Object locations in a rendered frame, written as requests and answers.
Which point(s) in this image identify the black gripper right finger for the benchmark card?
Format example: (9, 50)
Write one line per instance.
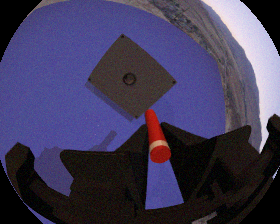
(193, 156)

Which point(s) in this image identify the red peg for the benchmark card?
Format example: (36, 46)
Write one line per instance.
(158, 146)

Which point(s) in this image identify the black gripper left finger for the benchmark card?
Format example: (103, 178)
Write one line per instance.
(127, 165)

